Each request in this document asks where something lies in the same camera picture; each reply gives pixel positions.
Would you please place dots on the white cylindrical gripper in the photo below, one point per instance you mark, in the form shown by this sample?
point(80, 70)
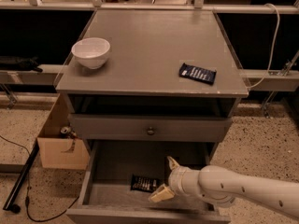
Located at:
point(177, 178)

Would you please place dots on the black chocolate rxbar wrapper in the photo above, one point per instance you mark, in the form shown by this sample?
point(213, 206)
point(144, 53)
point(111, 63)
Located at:
point(145, 184)

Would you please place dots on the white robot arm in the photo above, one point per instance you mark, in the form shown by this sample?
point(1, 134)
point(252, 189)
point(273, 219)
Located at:
point(220, 186)

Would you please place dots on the open grey bottom drawer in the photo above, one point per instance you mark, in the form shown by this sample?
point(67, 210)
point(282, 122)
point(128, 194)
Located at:
point(106, 196)

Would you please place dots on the round brass drawer knob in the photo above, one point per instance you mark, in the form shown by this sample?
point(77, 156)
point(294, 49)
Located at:
point(150, 131)

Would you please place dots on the grey drawer cabinet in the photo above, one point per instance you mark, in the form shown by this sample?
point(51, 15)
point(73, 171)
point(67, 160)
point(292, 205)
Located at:
point(141, 77)

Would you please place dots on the closed grey upper drawer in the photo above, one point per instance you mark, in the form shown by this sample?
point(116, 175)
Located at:
point(174, 129)

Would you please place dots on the cardboard box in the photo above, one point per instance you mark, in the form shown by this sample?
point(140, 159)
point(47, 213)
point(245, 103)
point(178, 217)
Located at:
point(59, 151)

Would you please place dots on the metal can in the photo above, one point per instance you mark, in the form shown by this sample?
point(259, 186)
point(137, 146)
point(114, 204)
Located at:
point(66, 130)

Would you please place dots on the white ceramic bowl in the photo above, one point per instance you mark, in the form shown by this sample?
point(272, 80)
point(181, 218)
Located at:
point(91, 52)

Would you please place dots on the black pole on floor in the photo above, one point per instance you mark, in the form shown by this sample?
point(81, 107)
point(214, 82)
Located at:
point(23, 172)

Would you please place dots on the black object on rail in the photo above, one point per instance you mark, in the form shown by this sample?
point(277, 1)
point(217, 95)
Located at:
point(11, 63)

